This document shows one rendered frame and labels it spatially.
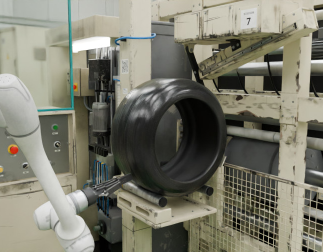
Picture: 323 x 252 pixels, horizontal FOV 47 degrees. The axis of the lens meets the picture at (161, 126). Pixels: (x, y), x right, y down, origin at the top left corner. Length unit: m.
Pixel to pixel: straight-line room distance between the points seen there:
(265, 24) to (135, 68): 0.69
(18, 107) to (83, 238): 0.55
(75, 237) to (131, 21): 1.09
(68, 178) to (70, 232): 0.83
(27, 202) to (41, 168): 0.86
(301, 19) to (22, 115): 1.16
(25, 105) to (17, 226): 1.14
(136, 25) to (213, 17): 0.40
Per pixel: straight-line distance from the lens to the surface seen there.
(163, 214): 1.71
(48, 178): 1.33
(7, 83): 1.13
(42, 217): 1.54
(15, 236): 2.21
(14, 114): 1.16
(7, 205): 2.14
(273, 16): 1.71
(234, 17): 1.76
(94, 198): 1.60
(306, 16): 1.73
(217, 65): 2.00
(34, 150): 1.28
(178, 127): 2.28
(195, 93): 1.71
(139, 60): 1.97
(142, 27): 2.00
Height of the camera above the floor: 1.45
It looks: 7 degrees down
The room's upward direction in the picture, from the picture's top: straight up
